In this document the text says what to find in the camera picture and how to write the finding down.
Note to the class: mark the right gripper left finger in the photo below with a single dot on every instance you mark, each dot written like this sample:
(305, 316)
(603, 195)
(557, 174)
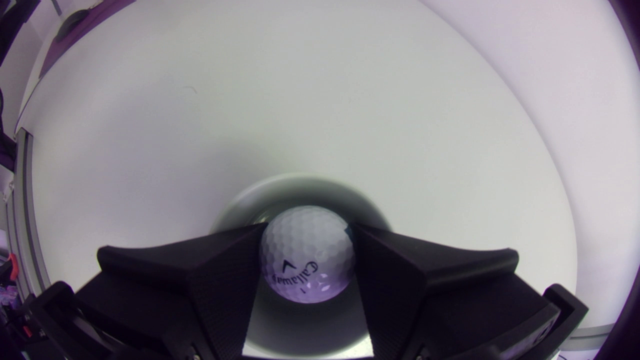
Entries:
(210, 280)

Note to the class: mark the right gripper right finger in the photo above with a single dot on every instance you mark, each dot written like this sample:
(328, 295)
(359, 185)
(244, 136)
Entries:
(415, 285)

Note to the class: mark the white golf ball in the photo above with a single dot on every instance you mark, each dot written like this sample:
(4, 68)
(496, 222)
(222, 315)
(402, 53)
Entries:
(307, 254)

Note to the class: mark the white mug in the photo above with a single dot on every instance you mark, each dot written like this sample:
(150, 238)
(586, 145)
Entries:
(300, 320)

